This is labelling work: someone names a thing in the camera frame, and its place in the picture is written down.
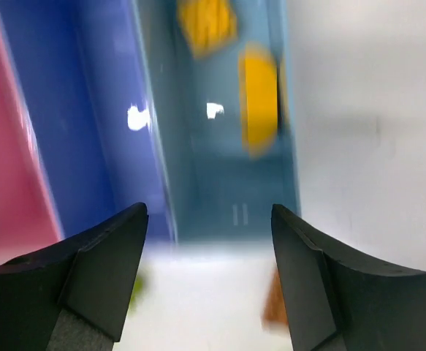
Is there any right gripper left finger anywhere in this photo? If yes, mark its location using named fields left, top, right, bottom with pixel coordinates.
left=0, top=203, right=148, bottom=350

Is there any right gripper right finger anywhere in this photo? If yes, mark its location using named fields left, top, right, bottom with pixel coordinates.
left=271, top=204, right=426, bottom=350

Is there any brown orange lego brick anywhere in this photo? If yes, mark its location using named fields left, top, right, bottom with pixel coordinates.
left=262, top=268, right=289, bottom=328

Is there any small lime lego brick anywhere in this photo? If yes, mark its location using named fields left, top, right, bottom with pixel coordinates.
left=128, top=271, right=150, bottom=314

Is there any yellow lego brick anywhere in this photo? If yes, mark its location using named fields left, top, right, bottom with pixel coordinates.
left=176, top=0, right=238, bottom=59
left=237, top=42, right=289, bottom=158

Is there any light blue bin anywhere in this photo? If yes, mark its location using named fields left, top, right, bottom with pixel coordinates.
left=133, top=1, right=300, bottom=244

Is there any dark blue bin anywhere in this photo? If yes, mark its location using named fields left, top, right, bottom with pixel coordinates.
left=0, top=1, right=172, bottom=245

